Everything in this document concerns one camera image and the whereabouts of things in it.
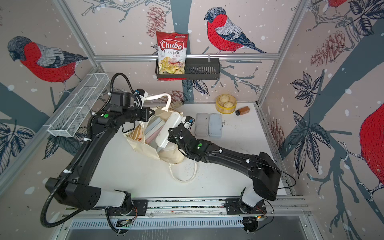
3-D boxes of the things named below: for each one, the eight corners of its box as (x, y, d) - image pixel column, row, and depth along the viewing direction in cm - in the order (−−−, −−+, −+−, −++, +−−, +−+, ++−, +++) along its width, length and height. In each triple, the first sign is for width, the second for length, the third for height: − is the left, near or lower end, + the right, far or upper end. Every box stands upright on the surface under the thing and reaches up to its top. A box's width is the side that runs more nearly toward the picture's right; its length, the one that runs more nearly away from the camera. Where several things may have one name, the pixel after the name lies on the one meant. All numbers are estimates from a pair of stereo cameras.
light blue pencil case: (209, 137, 103) (209, 134, 100) (208, 116, 115) (208, 113, 113) (223, 137, 103) (223, 134, 100) (220, 115, 115) (220, 113, 113)
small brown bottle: (237, 117, 115) (239, 113, 112) (234, 112, 118) (235, 109, 115) (249, 113, 117) (251, 110, 114) (246, 108, 120) (247, 105, 117)
